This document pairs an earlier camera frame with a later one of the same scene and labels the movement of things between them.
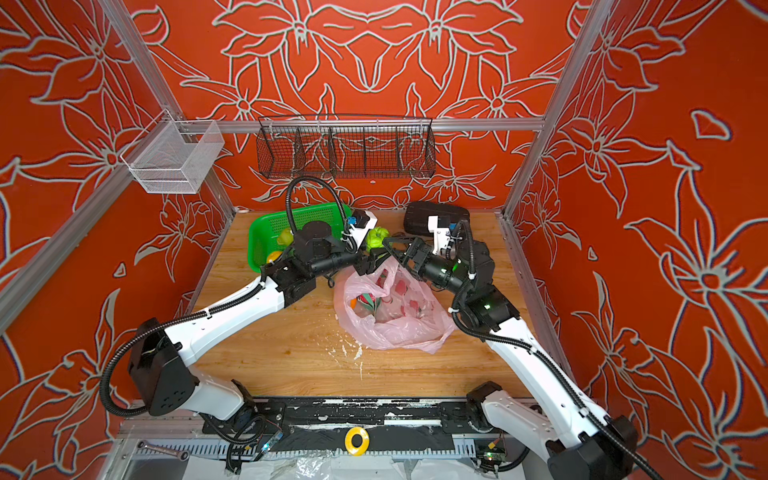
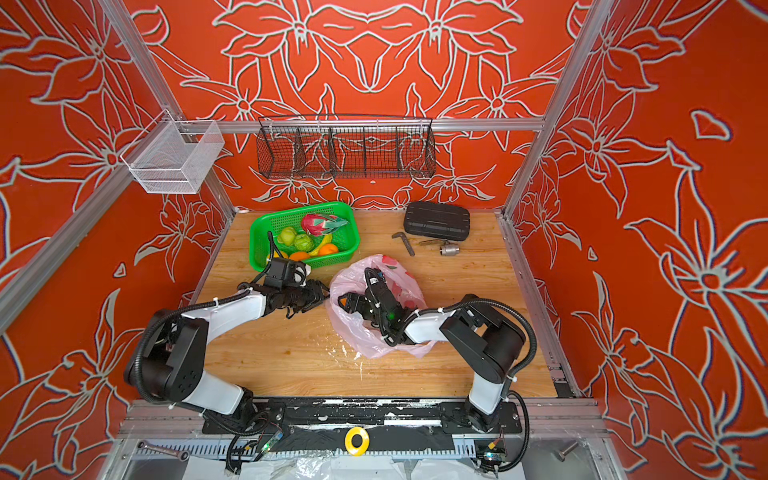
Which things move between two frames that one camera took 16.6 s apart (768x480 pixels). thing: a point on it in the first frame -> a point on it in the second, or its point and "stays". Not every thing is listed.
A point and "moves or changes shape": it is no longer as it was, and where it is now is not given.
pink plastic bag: (390, 307) moves or changes shape
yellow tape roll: (364, 444) stays
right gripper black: (421, 252) -> (356, 300)
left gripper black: (369, 261) -> (315, 294)
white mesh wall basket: (174, 156) stays
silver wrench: (183, 455) stays
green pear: (286, 238) stays
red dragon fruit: (367, 305) moves or changes shape
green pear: (375, 238) moves or changes shape
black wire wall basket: (345, 146) stays
